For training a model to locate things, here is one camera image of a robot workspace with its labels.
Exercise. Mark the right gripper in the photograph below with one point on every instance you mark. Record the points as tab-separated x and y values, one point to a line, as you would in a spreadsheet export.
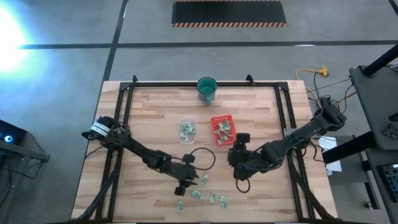
244	163

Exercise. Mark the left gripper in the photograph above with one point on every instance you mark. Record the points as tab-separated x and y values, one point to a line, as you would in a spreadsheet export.
185	174

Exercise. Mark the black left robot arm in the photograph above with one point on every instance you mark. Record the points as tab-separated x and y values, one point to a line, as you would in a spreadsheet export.
140	152

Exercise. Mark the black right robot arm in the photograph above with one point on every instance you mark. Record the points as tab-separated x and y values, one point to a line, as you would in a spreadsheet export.
298	137

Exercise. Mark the orange plastic basket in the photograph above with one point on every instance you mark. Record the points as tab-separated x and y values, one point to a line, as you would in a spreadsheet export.
217	119

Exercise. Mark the clear plastic container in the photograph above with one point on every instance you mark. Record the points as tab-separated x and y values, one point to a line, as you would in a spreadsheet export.
192	138

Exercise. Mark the teal mug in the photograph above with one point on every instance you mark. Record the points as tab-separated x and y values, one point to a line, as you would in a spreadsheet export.
206	88

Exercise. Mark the white paper sheet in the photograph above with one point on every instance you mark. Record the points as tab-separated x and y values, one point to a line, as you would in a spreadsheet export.
328	144

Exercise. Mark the black desk beam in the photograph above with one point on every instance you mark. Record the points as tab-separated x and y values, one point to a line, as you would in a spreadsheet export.
348	149

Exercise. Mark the black hazard-striped floor mat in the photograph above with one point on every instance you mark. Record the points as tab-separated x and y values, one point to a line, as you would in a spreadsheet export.
228	12

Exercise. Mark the black desk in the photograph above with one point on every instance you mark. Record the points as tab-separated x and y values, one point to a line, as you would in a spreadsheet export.
373	102

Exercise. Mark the small black gadget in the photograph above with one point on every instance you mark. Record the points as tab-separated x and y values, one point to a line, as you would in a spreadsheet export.
390	132

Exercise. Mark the black keyboard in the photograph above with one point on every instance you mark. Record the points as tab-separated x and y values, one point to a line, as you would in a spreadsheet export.
391	180

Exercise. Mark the black pole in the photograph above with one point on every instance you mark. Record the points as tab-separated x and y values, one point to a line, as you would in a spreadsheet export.
382	60

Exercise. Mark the black equipment stand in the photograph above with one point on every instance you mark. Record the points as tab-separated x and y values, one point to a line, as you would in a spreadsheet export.
25	152

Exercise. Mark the black device with blue light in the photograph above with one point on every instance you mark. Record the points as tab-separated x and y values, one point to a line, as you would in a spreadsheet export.
15	133

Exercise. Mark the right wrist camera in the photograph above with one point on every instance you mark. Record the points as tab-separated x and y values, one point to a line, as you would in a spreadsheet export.
243	138

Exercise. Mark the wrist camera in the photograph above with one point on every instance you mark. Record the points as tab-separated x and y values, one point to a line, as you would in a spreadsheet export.
243	138
188	158

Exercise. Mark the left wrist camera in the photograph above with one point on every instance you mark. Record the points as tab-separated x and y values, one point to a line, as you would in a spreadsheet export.
188	158

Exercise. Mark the black table frame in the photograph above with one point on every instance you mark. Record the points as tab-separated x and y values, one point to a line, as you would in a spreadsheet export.
161	84

